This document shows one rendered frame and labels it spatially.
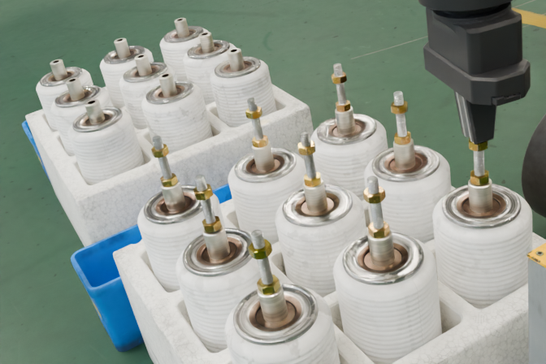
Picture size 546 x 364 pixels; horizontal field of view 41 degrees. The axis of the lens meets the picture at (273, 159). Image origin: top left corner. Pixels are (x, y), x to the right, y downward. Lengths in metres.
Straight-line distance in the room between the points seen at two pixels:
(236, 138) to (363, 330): 0.50
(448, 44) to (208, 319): 0.35
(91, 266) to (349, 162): 0.41
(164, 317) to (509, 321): 0.35
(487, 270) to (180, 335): 0.31
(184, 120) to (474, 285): 0.54
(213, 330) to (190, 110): 0.45
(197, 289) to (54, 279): 0.56
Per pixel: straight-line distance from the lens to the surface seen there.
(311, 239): 0.74
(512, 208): 0.74
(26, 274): 1.29
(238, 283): 0.71
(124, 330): 1.03
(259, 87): 1.14
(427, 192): 0.80
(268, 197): 0.83
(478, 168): 0.72
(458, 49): 0.63
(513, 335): 0.75
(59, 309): 1.18
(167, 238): 0.81
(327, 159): 0.89
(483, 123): 0.68
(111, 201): 1.08
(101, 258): 1.08
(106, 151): 1.08
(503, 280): 0.75
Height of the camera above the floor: 0.68
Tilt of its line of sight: 29 degrees down
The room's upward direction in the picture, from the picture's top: 12 degrees counter-clockwise
